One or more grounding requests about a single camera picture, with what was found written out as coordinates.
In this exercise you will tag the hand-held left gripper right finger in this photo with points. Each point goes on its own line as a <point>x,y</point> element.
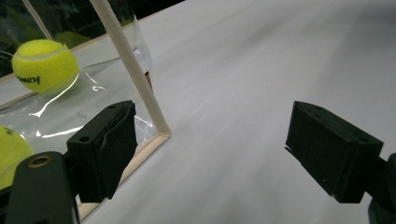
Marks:
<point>330,152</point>

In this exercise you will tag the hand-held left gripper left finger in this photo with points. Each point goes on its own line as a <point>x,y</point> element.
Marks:
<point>102,155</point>

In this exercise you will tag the clear wooden-framed box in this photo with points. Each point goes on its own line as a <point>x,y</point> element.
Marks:
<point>93,99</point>

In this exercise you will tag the yellow tennis ball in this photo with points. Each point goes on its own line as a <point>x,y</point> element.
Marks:
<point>12,155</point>
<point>45,67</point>

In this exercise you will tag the brown bag tag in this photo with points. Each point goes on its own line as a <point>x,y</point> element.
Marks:
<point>149,80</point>

